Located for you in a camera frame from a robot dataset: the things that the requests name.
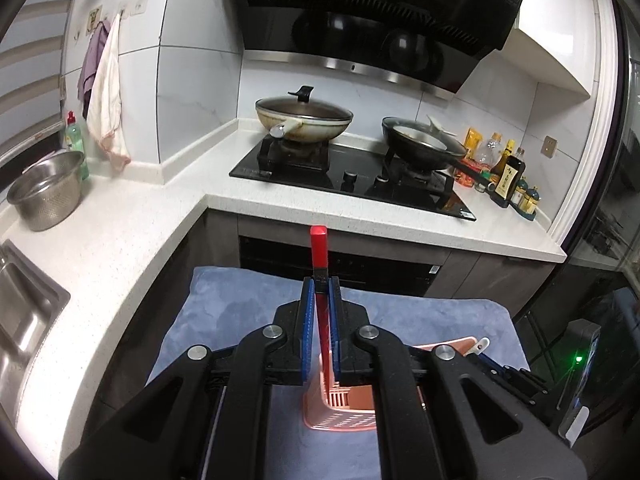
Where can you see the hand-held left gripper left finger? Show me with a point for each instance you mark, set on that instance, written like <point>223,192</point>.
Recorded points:
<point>307,332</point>

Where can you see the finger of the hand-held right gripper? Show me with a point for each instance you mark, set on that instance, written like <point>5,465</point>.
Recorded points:
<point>497,369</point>

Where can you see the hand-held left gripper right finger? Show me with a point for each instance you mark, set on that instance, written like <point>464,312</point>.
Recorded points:
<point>334,332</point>

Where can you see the red chopstick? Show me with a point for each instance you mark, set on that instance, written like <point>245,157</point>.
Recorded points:
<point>318,250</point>

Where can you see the pink perforated utensil basket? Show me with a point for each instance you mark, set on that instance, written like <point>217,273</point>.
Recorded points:
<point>345,417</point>

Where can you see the grey device with green light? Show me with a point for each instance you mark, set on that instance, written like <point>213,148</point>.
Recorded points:
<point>582,375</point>

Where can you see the built-in black oven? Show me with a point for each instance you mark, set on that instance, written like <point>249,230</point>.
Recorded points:
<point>280,260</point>

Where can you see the blue-grey plush cloth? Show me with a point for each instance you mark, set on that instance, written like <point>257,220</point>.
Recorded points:
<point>225,300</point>

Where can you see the black gas stove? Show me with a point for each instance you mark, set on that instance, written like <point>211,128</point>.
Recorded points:
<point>325,180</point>

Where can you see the small seasoning jars rack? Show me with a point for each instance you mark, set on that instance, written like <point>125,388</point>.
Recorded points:
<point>528,199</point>

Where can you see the dark sauce bottle with label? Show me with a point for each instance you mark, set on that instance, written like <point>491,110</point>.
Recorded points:
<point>512,175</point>

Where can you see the red snack packet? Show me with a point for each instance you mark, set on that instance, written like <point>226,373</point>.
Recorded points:
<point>466,172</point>

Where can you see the black frying pan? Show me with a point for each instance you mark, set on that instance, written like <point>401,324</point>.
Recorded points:
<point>425,152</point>

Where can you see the cream wok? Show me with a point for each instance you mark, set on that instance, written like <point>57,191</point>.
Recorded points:
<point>310,127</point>

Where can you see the dark sauce bottle yellow cap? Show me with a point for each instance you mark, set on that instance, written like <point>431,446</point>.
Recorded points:
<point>504,157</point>

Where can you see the clear bottle with yellow cap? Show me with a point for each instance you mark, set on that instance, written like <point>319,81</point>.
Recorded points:
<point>489,149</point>

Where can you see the wok lid with black knob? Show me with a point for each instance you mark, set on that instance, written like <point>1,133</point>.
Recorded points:
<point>302,107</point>

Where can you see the yellow seasoning packet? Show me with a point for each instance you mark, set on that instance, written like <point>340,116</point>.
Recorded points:
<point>472,141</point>

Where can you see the steel sink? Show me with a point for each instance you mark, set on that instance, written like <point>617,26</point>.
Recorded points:
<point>25,310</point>

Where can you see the steel colander bowl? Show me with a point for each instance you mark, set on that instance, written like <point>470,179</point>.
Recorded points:
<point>45,195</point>

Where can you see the green dish soap bottle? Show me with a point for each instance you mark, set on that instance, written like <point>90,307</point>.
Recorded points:
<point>77,140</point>

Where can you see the white hanging towel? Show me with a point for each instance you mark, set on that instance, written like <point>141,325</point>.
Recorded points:
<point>107,95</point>

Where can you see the black range hood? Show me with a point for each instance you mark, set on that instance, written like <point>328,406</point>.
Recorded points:
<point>380,25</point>

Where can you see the purple hanging cloth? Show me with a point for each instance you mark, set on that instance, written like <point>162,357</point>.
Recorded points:
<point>92,60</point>

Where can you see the window blinds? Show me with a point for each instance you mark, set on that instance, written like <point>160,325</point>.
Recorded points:
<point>30,60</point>

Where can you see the bronze wall switch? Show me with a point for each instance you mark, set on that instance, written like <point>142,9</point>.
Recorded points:
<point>550,146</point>

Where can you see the white wall socket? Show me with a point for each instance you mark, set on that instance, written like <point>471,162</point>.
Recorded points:
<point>140,5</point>

